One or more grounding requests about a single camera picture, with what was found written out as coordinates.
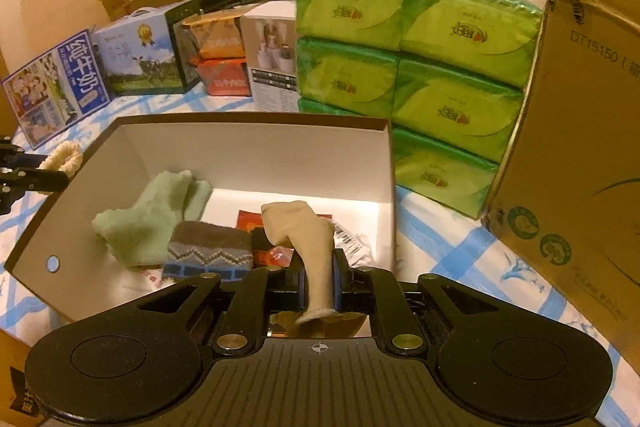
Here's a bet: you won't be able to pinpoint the white plastic snack packet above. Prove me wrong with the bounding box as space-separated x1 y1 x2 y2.
332 220 373 268

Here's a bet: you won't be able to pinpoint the cream fluffy scrunchie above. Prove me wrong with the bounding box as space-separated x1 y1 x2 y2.
38 141 84 179

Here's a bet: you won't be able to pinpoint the red snack packet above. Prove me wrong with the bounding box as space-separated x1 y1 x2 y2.
236 200 334 272

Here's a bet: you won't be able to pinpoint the beige sock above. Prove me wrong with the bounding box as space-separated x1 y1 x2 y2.
262 200 359 339

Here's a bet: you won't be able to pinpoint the blue grey knitted sock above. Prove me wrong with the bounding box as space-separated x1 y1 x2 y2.
162 221 254 282

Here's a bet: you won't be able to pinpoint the light green fluffy sock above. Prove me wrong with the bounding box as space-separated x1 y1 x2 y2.
92 170 213 269

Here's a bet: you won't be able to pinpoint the blue milk carton box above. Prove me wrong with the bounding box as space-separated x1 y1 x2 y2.
1 29 111 148

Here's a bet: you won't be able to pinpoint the blue checkered tablecloth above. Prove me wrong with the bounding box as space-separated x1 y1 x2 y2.
1 87 639 426

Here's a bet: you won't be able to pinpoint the brown open cardboard box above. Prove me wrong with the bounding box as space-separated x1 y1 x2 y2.
3 110 399 324

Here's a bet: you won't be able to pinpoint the light blue milk box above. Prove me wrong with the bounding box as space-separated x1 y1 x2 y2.
93 0 200 95

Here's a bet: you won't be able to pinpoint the stacked instant noodle bowls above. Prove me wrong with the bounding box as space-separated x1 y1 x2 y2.
181 6 252 96

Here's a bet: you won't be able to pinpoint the green tissue pack bundle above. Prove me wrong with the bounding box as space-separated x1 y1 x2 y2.
295 0 541 218

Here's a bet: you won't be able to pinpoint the large flat cardboard box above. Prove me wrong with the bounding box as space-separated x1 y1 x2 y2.
487 0 640 365

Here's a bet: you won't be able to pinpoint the white product box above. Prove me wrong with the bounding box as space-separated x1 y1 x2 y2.
241 0 299 113

